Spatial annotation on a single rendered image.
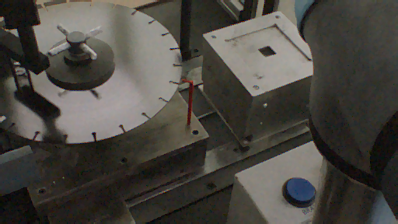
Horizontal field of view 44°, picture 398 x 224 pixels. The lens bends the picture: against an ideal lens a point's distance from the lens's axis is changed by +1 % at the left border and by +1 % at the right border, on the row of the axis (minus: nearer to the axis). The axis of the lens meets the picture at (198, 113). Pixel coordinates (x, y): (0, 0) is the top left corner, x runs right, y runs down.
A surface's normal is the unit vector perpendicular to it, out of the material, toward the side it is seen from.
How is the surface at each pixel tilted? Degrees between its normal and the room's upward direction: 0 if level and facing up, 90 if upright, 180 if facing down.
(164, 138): 0
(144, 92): 0
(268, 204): 0
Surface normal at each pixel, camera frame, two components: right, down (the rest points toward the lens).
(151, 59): 0.06, -0.66
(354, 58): -0.93, -0.09
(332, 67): -0.98, 0.14
